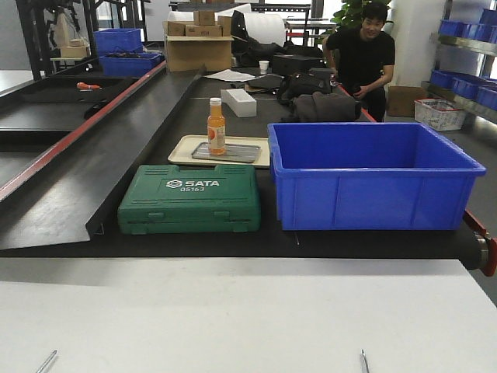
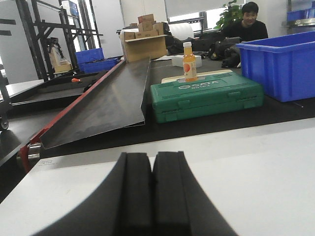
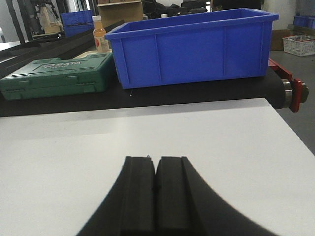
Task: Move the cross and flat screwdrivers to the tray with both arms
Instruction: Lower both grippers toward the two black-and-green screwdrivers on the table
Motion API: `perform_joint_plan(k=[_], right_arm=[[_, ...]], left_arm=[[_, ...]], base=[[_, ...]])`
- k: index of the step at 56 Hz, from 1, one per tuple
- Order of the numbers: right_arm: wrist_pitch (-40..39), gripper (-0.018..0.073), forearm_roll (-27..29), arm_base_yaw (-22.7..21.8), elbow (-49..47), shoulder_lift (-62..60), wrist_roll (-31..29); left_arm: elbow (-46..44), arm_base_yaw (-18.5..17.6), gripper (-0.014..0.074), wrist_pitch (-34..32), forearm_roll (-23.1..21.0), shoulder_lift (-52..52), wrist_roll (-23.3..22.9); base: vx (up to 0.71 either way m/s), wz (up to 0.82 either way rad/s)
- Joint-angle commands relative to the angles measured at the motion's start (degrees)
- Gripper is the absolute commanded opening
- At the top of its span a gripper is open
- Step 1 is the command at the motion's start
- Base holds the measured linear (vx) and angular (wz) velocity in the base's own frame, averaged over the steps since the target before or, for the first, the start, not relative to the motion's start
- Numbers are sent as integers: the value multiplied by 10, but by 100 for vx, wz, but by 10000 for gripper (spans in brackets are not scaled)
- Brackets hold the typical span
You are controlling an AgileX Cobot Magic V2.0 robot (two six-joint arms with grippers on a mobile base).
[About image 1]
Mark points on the green SATA tool case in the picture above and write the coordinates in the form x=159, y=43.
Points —
x=168, y=199

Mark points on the white paper cup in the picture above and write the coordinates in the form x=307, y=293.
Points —
x=263, y=66

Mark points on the small metal tray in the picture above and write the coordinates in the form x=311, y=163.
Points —
x=232, y=153

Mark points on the potted green plant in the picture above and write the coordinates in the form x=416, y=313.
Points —
x=350, y=14

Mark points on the dark jacket pile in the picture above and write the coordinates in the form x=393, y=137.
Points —
x=319, y=107

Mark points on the orange juice bottle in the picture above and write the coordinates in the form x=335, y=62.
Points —
x=216, y=127

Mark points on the large blue plastic bin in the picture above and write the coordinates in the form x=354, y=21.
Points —
x=375, y=176

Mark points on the red conveyor end roller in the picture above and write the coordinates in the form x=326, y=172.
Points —
x=486, y=242

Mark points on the orange handled tool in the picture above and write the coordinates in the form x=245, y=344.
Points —
x=82, y=86

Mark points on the black backpack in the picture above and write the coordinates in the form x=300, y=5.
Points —
x=298, y=84

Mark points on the large cardboard box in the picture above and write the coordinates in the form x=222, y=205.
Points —
x=191, y=53

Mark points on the screwdriver green handle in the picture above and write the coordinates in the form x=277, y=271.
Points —
x=43, y=367
x=364, y=362

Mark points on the person in black shirt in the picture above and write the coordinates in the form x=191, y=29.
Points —
x=363, y=59

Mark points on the beige plastic tray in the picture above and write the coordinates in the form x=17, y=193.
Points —
x=182, y=152

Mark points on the white foam block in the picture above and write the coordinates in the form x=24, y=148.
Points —
x=240, y=102

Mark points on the blue bin far left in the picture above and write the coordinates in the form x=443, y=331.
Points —
x=134, y=66

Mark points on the brown cardboard box floor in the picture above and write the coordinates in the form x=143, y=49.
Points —
x=401, y=100

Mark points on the white mesh basket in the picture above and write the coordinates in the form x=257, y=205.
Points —
x=439, y=114

